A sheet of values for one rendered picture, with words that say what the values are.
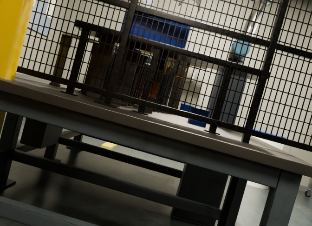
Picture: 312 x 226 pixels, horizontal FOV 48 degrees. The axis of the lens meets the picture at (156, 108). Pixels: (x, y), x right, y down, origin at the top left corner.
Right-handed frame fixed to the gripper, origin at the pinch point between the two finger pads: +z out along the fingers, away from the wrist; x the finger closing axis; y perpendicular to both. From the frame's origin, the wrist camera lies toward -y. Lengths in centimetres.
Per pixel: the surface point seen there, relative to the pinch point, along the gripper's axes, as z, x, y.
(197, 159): 83, -17, -116
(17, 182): 145, 77, -19
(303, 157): 93, -228, 267
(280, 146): 84, -164, 198
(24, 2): 42, 66, -104
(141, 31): 38, 19, -89
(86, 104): 74, 28, -117
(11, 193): 145, 72, -41
